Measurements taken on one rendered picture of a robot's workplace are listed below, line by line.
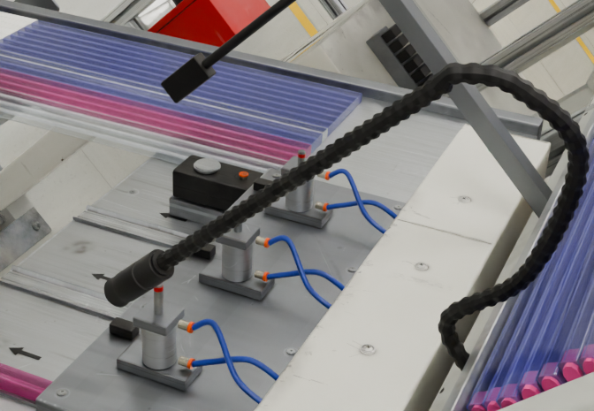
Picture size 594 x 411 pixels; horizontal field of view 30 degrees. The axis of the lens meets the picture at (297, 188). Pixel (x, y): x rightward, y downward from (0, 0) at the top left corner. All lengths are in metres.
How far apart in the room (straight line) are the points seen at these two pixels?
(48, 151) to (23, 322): 1.15
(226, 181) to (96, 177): 1.51
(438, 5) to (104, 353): 1.96
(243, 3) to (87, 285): 0.89
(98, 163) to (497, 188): 1.66
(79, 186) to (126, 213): 1.42
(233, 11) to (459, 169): 0.82
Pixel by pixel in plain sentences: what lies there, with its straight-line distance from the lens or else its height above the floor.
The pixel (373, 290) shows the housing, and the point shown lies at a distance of 0.77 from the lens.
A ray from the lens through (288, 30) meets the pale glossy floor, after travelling 3.27.
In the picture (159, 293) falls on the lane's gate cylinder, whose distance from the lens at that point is 0.69.
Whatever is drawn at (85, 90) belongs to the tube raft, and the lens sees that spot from 1.21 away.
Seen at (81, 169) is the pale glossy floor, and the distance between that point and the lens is 2.45.
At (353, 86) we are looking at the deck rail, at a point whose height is 1.08.
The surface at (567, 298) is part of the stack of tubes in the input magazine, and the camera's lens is 0.61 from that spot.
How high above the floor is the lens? 1.70
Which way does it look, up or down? 36 degrees down
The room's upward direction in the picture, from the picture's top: 58 degrees clockwise
